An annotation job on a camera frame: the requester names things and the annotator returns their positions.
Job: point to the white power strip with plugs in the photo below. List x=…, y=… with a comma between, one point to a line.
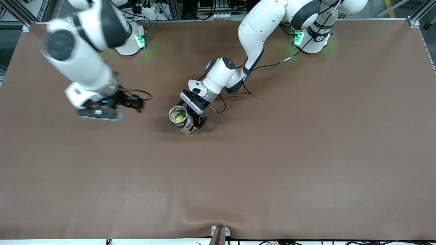
x=148, y=9

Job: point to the aluminium frame post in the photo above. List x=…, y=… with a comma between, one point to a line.
x=174, y=8

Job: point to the grey equipment box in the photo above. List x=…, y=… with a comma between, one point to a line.
x=221, y=15

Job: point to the metal camera pole bracket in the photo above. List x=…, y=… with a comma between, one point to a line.
x=218, y=236

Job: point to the plain yellow tennis ball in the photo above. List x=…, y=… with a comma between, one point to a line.
x=179, y=118

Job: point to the aluminium frame profile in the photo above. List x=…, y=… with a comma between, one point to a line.
x=26, y=28
x=414, y=22

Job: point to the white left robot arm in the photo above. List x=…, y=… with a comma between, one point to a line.
x=259, y=30

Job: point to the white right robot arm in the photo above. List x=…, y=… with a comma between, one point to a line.
x=81, y=61

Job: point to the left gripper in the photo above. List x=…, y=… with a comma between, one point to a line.
x=199, y=121

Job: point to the clear tennis ball can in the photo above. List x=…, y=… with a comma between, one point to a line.
x=186, y=127

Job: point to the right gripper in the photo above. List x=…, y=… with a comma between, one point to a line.
x=123, y=99

